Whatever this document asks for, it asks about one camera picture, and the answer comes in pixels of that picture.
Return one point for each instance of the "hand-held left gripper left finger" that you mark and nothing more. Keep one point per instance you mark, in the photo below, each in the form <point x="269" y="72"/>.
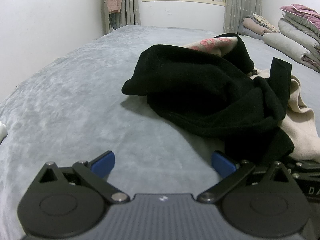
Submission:
<point x="102" y="163"/>

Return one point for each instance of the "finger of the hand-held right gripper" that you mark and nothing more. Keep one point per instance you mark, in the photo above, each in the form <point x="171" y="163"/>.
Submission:
<point x="305" y="167"/>

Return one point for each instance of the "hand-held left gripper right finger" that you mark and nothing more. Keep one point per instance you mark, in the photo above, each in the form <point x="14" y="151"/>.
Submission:
<point x="222" y="165"/>

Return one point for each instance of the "beige sweatshirt with black sleeves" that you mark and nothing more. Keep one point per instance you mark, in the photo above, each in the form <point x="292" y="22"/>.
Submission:
<point x="200" y="92"/>

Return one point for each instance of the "white cloth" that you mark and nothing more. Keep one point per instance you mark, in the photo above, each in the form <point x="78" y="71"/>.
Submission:
<point x="2" y="131"/>

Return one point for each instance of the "folded grey blanket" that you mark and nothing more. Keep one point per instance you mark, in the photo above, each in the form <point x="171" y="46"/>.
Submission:
<point x="247" y="33"/>

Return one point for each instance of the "folded grey quilt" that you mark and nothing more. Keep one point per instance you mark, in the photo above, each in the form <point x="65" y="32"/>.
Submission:
<point x="297" y="30"/>

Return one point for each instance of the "folded pink blanket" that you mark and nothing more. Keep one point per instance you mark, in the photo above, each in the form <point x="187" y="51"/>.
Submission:
<point x="253" y="26"/>

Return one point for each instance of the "grey hanging item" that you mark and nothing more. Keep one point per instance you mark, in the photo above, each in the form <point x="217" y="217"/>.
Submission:
<point x="112" y="21"/>

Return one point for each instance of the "folded blankets by curtain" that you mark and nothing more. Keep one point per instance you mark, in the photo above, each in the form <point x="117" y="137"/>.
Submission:
<point x="266" y="22"/>

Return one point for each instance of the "grey star curtain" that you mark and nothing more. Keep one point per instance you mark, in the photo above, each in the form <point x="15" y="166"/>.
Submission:
<point x="130" y="2"/>
<point x="241" y="5"/>

